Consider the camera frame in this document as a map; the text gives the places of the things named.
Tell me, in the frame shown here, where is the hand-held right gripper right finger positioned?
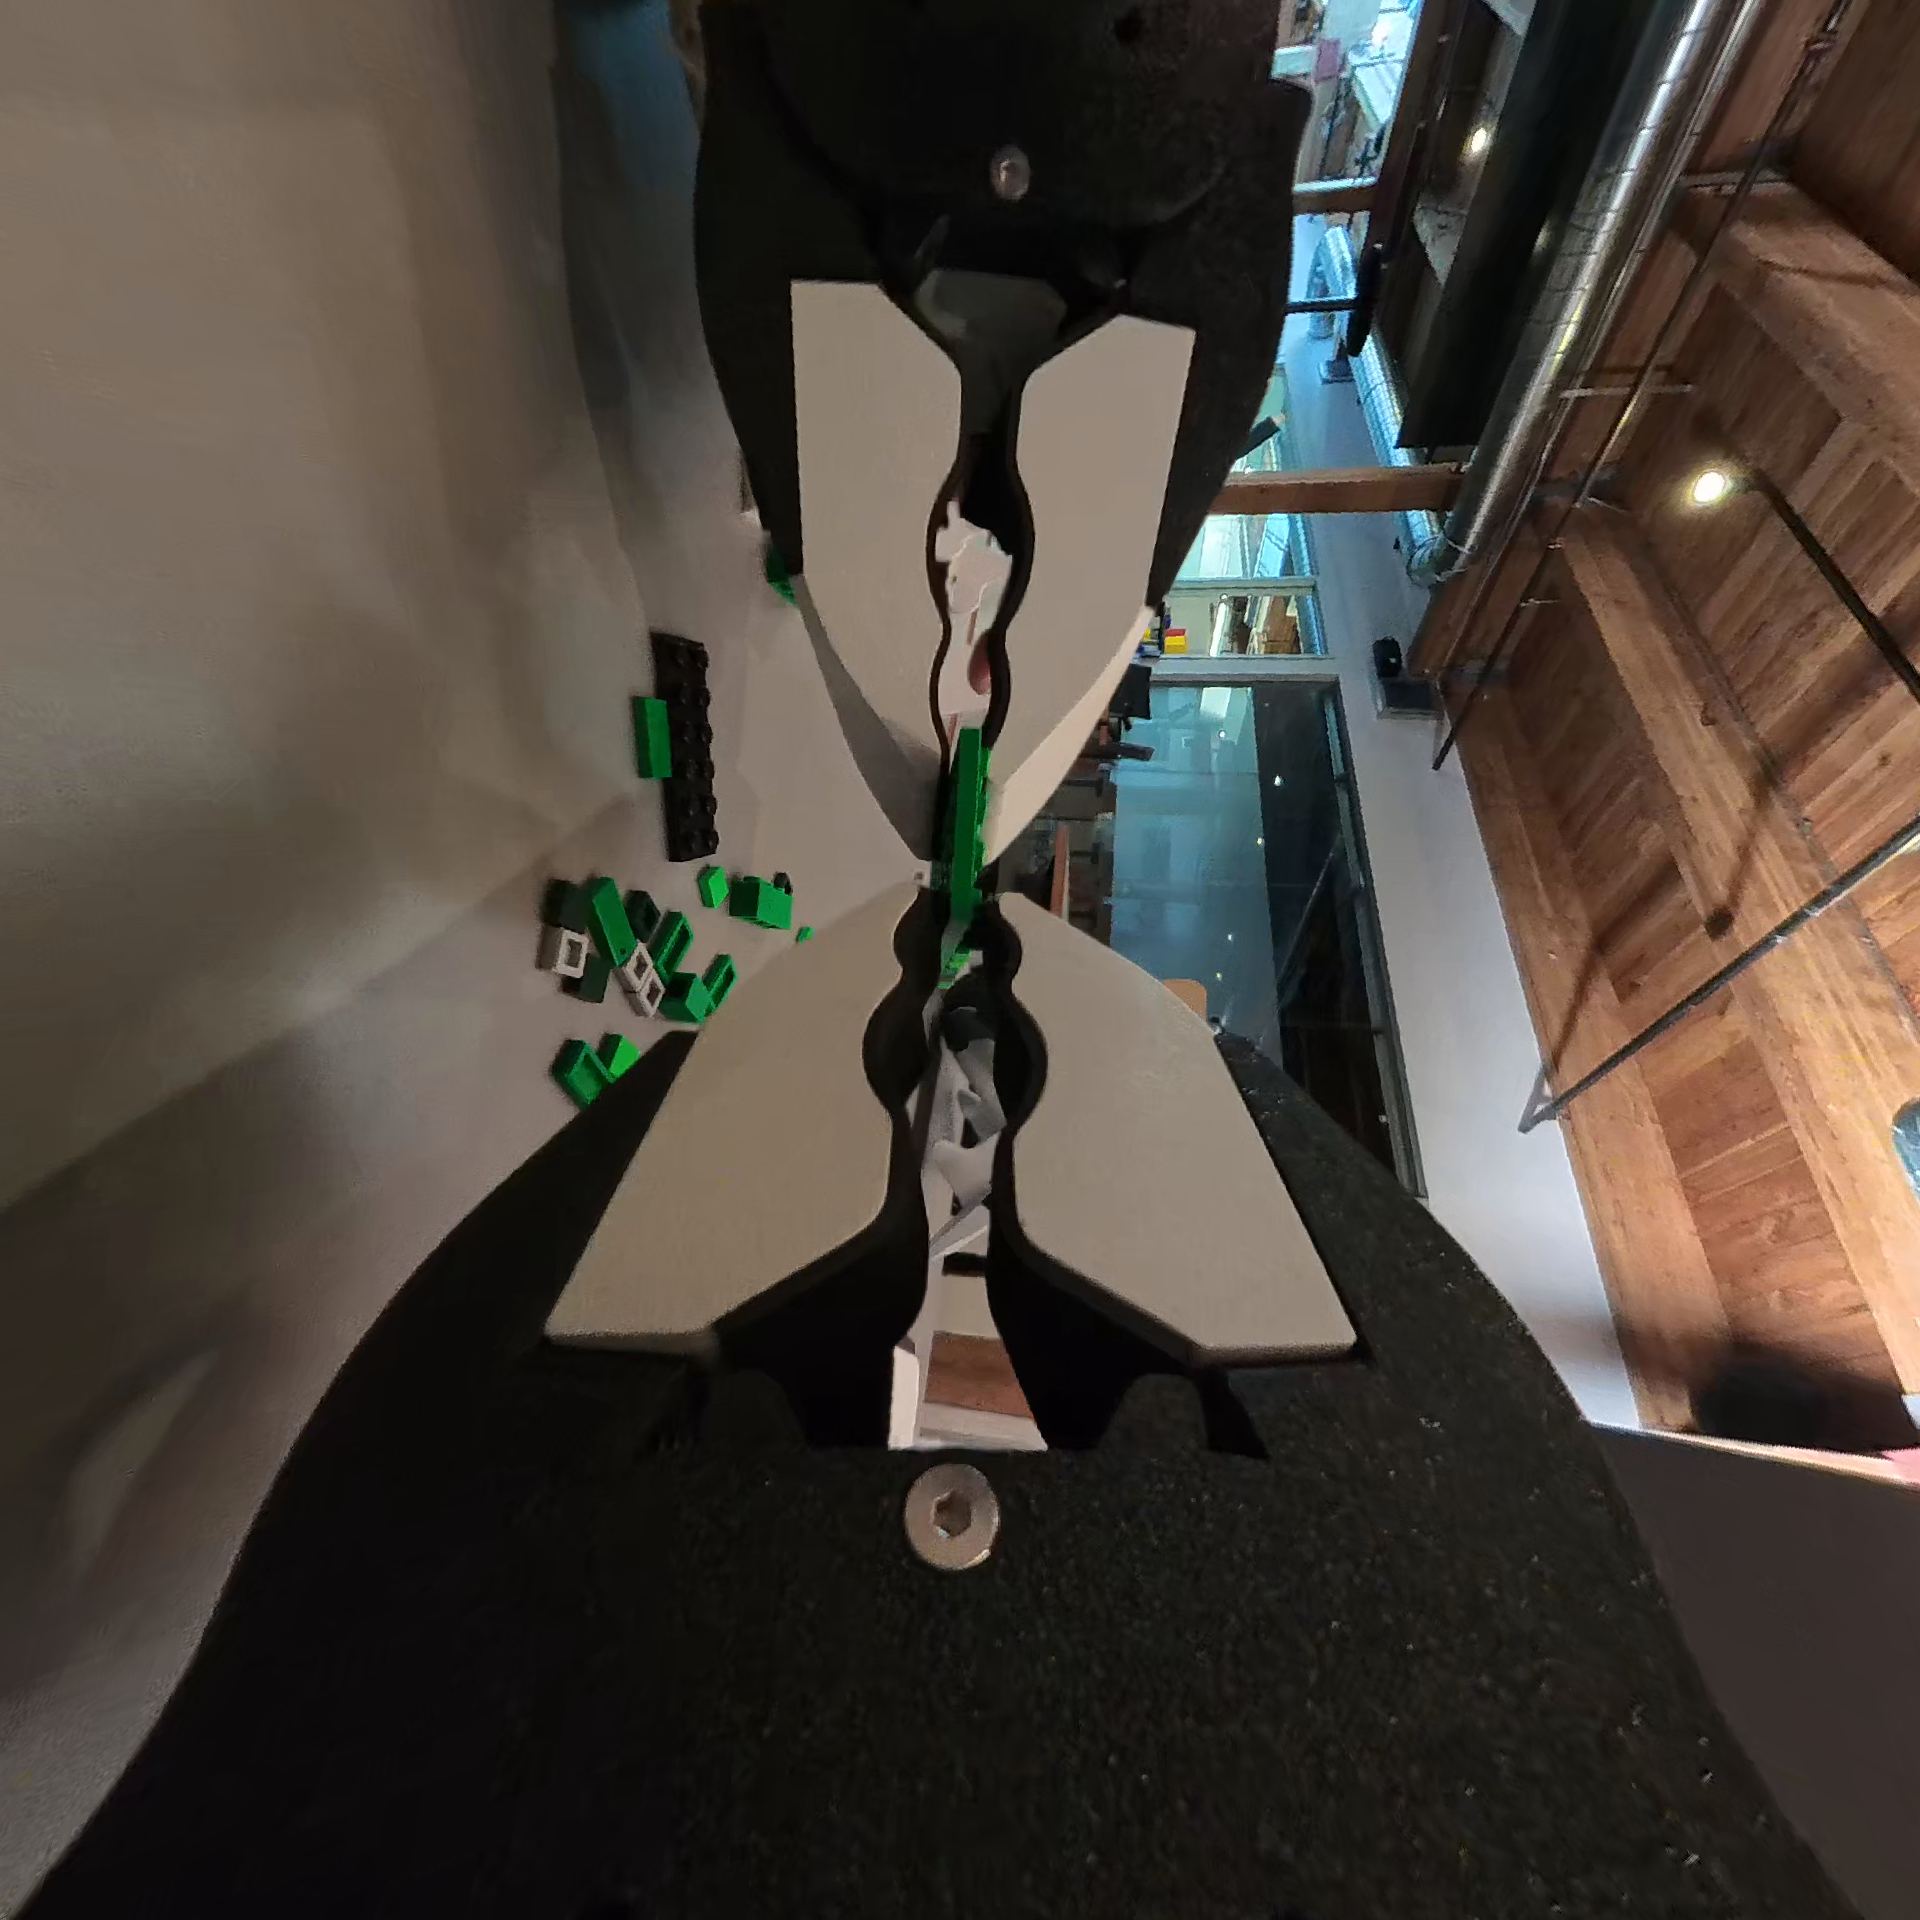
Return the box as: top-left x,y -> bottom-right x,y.
982,892 -> 1363,1370

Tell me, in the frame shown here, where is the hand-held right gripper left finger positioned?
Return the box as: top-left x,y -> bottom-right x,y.
541,883 -> 923,1362

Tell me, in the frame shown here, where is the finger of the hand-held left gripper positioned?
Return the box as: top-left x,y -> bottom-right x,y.
786,276 -> 972,890
978,312 -> 1198,866

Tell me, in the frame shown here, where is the pile of small lego pieces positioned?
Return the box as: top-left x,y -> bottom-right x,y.
537,861 -> 822,1115

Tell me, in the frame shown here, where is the green lego baseplate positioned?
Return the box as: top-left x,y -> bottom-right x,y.
936,727 -> 993,980

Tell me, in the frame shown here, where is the black lego plate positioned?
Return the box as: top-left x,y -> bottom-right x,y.
646,631 -> 723,866

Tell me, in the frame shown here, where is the black ceiling panel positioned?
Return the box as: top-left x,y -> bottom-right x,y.
1394,0 -> 1645,456

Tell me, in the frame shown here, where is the silver spiral duct pipe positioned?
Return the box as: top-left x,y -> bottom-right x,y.
1411,0 -> 1750,591

